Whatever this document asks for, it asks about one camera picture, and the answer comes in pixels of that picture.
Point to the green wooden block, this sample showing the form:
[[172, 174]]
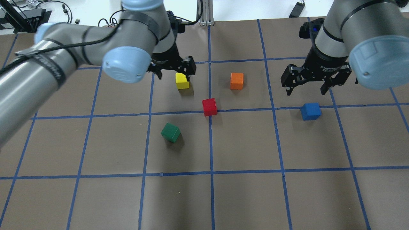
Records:
[[170, 132]]

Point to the yellow wooden block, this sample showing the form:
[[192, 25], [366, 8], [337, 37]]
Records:
[[181, 81]]

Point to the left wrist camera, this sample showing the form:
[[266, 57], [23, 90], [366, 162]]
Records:
[[176, 24]]

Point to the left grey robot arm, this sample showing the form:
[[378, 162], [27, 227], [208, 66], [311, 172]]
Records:
[[143, 41]]

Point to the brown paper table cover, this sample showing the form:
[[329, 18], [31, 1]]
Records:
[[93, 156]]

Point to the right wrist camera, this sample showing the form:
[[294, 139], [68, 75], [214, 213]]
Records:
[[309, 30]]

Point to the black power adapter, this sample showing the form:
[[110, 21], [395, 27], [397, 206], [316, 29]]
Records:
[[297, 10]]

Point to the orange wooden block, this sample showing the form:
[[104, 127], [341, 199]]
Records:
[[236, 81]]

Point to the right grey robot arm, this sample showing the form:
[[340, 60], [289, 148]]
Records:
[[365, 37]]

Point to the red wooden block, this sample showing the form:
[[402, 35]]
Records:
[[209, 107]]

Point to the blue wooden block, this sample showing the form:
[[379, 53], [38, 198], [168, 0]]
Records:
[[310, 111]]

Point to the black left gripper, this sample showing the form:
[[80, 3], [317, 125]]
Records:
[[166, 57]]

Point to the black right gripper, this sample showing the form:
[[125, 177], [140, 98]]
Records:
[[326, 59]]

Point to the aluminium frame post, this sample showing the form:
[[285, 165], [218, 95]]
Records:
[[205, 12]]

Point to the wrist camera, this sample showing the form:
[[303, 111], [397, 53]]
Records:
[[309, 30], [176, 24]]

